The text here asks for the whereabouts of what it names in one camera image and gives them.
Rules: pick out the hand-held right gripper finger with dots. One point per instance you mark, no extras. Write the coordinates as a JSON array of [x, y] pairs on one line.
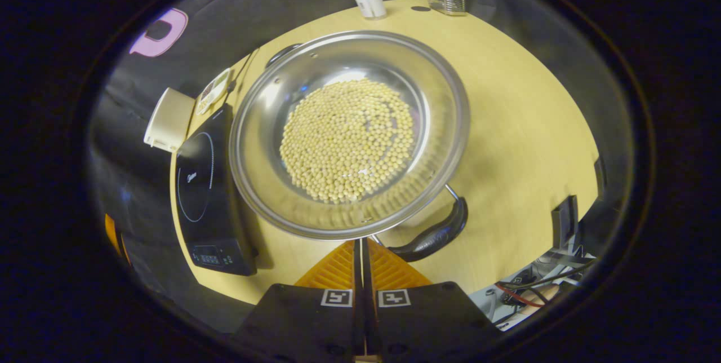
[[358, 318], [368, 318]]

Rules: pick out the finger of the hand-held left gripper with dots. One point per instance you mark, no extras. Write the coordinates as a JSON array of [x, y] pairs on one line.
[[112, 233]]

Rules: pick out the black induction cooktop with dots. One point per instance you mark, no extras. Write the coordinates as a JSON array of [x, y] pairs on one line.
[[203, 194]]

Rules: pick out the stainless steel pot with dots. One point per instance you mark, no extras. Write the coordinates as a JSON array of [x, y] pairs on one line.
[[265, 143]]

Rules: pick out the white divided dish of beans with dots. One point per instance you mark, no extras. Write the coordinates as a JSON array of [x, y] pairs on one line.
[[213, 89]]

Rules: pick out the pile of soybeans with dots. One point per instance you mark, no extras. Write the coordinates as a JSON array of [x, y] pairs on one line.
[[346, 140]]

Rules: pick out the black metal stand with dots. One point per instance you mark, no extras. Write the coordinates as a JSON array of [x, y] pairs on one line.
[[565, 222]]

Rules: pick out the clear glass holder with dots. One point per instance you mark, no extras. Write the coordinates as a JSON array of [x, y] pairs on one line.
[[448, 2]]

